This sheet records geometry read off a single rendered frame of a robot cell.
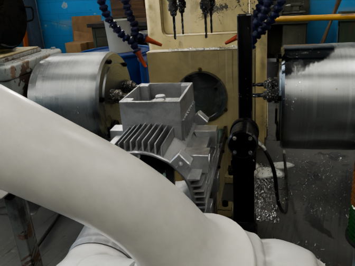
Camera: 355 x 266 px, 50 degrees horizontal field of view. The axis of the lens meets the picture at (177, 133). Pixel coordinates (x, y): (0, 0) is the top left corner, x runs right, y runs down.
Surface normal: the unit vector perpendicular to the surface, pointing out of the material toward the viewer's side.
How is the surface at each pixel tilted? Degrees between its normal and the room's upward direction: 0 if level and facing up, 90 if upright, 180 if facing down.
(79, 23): 81
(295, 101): 77
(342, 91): 69
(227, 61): 90
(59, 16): 90
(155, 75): 90
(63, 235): 0
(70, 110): 84
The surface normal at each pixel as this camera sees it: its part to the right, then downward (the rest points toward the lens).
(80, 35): -0.39, 0.16
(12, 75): 0.97, 0.01
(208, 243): 0.78, -0.23
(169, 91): -0.21, 0.37
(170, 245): 0.32, 0.28
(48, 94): -0.22, 0.01
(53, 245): -0.07, -0.93
